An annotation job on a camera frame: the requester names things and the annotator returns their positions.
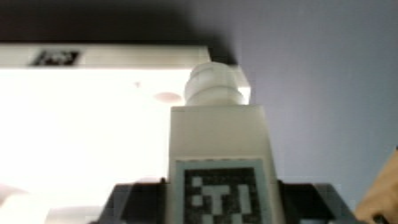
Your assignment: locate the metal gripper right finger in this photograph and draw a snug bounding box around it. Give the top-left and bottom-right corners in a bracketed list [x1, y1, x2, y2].
[279, 182, 359, 224]

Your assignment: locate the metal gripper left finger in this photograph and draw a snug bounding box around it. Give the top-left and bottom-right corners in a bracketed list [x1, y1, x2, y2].
[89, 179, 167, 224]

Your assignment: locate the white leg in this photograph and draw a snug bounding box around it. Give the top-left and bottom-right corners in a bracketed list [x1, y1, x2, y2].
[166, 62, 286, 224]

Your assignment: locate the white square tabletop part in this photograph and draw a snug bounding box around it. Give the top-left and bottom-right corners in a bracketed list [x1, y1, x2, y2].
[0, 44, 249, 224]

